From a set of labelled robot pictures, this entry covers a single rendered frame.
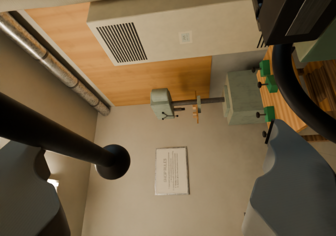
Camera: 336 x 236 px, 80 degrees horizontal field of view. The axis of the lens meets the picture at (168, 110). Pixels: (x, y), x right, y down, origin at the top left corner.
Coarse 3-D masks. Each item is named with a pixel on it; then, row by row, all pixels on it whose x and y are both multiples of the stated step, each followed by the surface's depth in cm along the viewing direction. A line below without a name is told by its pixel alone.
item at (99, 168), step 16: (0, 96) 6; (0, 112) 6; (16, 112) 7; (32, 112) 8; (0, 128) 7; (16, 128) 7; (32, 128) 8; (48, 128) 9; (64, 128) 10; (32, 144) 9; (48, 144) 9; (64, 144) 10; (80, 144) 12; (96, 144) 15; (112, 144) 20; (96, 160) 15; (112, 160) 18; (128, 160) 20; (112, 176) 19
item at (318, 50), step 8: (328, 24) 18; (328, 32) 19; (312, 40) 20; (320, 40) 20; (328, 40) 20; (296, 48) 24; (304, 48) 22; (312, 48) 21; (320, 48) 21; (328, 48) 21; (304, 56) 22; (312, 56) 22; (320, 56) 22; (328, 56) 22
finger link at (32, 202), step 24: (24, 144) 9; (0, 168) 8; (24, 168) 8; (48, 168) 10; (0, 192) 7; (24, 192) 7; (48, 192) 7; (0, 216) 6; (24, 216) 6; (48, 216) 6
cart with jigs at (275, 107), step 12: (264, 60) 146; (324, 60) 136; (264, 72) 146; (300, 72) 166; (312, 72) 150; (324, 72) 137; (264, 84) 138; (300, 84) 110; (312, 84) 152; (324, 84) 138; (264, 96) 161; (276, 96) 138; (312, 96) 153; (324, 96) 139; (264, 108) 149; (276, 108) 139; (288, 108) 121; (324, 108) 143; (288, 120) 123; (300, 120) 108; (264, 132) 135
